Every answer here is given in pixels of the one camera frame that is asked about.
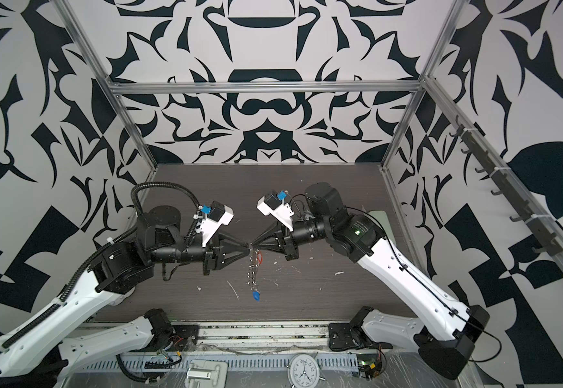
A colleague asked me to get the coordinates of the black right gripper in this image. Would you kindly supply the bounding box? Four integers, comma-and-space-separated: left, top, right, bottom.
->
255, 217, 336, 260

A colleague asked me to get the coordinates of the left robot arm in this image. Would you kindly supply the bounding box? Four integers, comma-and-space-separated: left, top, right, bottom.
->
0, 182, 250, 387

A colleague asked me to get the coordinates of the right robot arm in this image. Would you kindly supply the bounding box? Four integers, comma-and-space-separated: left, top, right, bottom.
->
252, 182, 490, 380

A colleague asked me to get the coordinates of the mint green glasses case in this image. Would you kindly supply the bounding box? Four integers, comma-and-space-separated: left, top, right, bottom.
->
369, 210, 397, 245

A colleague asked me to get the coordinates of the white plastic hinge block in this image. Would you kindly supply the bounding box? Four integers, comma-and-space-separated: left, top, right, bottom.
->
185, 360, 228, 388

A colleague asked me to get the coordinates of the white table clock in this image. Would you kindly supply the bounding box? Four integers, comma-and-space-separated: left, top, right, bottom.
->
286, 354, 324, 388

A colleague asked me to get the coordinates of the small green circuit board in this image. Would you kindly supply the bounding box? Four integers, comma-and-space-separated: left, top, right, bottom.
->
357, 352, 387, 380

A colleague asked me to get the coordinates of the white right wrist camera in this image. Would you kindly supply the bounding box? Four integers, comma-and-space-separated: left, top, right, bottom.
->
257, 191, 294, 232

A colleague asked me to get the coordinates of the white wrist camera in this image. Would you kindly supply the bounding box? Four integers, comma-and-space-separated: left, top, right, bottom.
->
257, 191, 294, 232
196, 201, 234, 247

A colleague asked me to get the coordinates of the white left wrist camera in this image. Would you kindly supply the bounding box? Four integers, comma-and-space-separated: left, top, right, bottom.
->
196, 201, 234, 247

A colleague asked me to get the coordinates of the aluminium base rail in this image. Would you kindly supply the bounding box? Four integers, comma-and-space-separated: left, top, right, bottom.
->
106, 318, 409, 352

